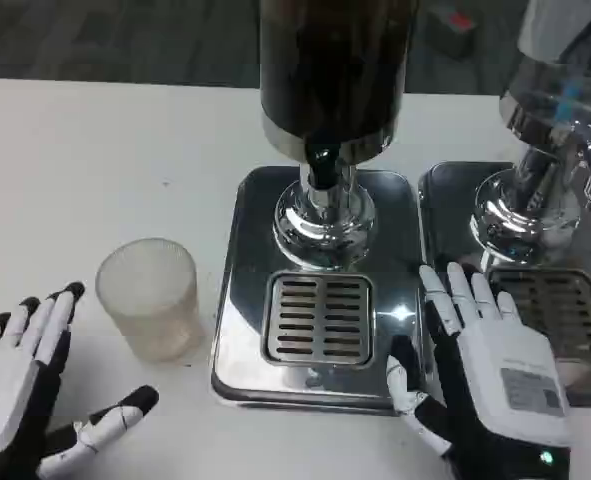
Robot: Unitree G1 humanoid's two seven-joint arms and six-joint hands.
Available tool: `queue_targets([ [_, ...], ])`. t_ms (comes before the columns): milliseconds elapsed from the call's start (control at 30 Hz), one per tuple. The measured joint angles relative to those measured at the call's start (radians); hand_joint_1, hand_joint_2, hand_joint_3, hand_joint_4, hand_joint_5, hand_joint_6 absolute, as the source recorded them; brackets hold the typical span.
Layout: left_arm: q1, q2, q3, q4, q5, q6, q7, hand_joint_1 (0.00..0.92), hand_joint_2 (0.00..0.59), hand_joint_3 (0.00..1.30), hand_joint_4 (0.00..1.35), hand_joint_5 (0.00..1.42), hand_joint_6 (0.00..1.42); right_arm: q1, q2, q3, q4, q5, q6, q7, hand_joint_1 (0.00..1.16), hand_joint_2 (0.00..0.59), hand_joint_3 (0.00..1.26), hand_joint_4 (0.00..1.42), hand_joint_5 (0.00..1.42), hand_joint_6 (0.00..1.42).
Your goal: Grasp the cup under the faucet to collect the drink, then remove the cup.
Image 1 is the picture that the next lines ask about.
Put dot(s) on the clear ribbed glass cup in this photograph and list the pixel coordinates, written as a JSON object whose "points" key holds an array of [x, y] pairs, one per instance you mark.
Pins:
{"points": [[150, 300]]}

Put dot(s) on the black dispenser tap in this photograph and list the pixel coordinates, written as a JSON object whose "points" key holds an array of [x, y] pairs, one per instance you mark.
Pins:
{"points": [[321, 162]]}

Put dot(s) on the steel drip tray grid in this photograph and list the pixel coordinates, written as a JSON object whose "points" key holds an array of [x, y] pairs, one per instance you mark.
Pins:
{"points": [[550, 310], [319, 317]]}

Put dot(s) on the dark drink dispenser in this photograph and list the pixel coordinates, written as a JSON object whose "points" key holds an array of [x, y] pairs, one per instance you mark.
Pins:
{"points": [[325, 200]]}

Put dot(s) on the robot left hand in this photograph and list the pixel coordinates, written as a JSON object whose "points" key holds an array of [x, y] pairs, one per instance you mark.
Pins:
{"points": [[10, 375]]}

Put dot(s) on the clear drink dispenser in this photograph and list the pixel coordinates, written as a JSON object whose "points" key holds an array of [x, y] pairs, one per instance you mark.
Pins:
{"points": [[535, 220]]}

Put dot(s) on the grey box with red label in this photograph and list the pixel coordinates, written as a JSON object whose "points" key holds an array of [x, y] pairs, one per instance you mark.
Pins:
{"points": [[447, 25]]}

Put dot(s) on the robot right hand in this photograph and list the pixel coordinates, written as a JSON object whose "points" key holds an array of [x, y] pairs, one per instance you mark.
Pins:
{"points": [[505, 380]]}

